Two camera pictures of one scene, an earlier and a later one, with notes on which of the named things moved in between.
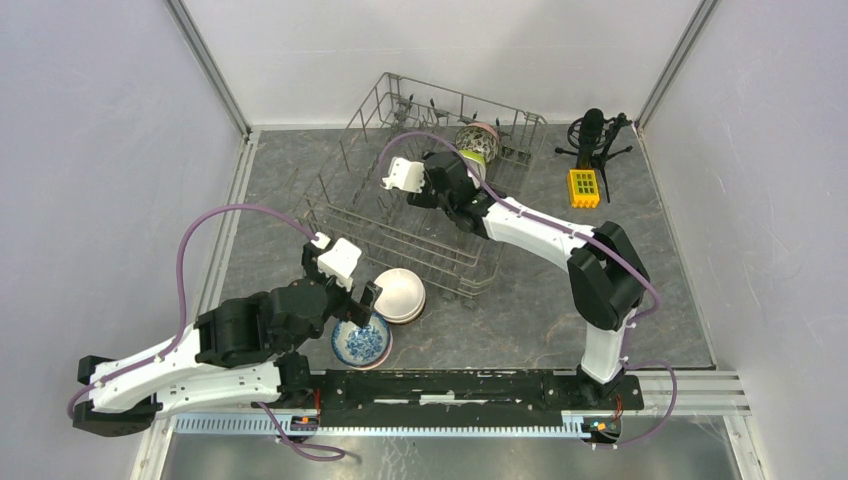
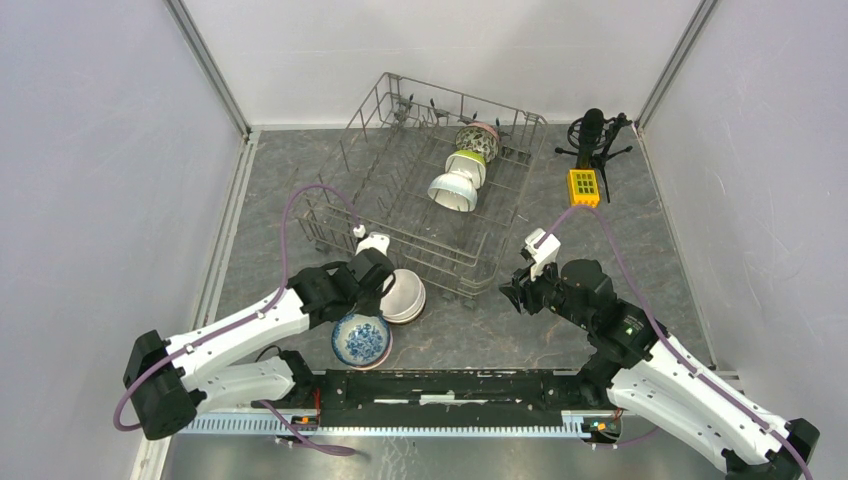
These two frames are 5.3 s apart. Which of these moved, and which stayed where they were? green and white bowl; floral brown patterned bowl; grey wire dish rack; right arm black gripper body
Moved: right arm black gripper body
Stayed: floral brown patterned bowl; green and white bowl; grey wire dish rack
